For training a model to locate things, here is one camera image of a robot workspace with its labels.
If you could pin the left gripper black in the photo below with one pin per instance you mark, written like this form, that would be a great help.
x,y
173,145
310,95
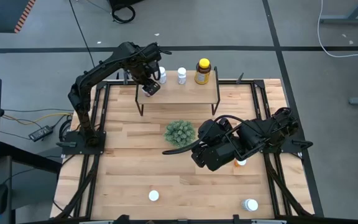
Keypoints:
x,y
151,86

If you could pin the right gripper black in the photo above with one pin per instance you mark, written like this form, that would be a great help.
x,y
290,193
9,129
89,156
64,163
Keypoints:
x,y
219,155

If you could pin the clear bottle round white cap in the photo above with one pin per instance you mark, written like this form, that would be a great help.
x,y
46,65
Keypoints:
x,y
163,76

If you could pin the clear bottle tabbed white cap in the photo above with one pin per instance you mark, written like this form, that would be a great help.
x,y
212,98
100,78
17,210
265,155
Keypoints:
x,y
181,72

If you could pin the amber bottle yellow cap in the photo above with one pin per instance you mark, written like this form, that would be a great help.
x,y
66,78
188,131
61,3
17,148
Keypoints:
x,y
202,74

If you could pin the large clear bottle white cap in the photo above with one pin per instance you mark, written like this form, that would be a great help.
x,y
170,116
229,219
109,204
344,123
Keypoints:
x,y
251,204

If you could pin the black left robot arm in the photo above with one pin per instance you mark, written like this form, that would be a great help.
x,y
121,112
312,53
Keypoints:
x,y
104,67

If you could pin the wooden shelf black metal legs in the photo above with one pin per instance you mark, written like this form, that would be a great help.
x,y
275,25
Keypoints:
x,y
182,93

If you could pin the black table clamp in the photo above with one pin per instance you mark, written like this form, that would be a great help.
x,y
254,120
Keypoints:
x,y
240,78
123,219
125,76
235,218

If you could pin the green artificial plant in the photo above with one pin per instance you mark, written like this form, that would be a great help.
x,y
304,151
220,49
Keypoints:
x,y
180,134

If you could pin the black equipment box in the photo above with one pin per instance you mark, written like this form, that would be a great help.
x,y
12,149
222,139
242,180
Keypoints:
x,y
123,3

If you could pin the black power adapter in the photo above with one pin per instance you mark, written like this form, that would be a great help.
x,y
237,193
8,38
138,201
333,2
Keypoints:
x,y
40,133

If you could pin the black side desk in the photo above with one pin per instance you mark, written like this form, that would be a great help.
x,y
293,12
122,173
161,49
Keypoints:
x,y
26,155

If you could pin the black mat orange striped edges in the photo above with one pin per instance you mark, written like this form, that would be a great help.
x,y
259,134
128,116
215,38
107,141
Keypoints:
x,y
5,18

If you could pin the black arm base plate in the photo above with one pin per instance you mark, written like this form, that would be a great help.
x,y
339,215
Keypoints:
x,y
294,148
98,150

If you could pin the grey desk leg frame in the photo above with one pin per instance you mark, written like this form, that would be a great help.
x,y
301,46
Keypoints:
x,y
346,20

